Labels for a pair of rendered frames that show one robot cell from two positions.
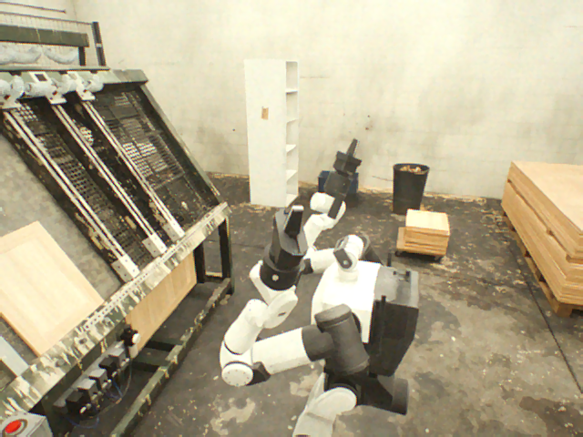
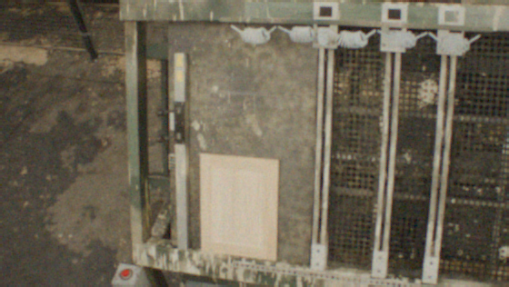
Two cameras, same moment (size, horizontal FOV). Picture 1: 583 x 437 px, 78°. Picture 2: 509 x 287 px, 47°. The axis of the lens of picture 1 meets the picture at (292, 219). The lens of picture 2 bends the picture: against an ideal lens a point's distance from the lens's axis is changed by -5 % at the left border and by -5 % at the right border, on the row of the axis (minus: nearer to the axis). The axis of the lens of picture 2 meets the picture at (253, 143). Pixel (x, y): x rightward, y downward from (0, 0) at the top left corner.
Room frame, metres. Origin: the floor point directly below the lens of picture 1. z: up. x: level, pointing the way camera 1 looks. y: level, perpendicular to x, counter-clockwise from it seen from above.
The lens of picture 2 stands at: (1.80, -0.70, 3.24)
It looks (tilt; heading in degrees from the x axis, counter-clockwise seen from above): 44 degrees down; 100
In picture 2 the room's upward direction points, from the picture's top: 12 degrees counter-clockwise
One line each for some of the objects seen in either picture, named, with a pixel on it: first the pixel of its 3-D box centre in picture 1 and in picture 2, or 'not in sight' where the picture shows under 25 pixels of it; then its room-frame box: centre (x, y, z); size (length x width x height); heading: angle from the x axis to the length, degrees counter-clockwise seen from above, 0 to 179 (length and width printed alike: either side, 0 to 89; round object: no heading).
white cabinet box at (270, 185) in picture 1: (273, 135); not in sight; (5.46, 0.28, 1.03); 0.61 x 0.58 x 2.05; 162
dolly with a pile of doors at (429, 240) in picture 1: (421, 234); not in sight; (3.74, -1.47, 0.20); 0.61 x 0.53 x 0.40; 162
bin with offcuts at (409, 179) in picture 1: (408, 188); not in sight; (5.03, -1.69, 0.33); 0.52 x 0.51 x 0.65; 162
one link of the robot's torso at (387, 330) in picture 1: (364, 315); not in sight; (0.94, -0.23, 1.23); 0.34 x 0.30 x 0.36; 162
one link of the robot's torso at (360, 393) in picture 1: (348, 381); not in sight; (0.95, -0.20, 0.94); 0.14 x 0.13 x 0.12; 162
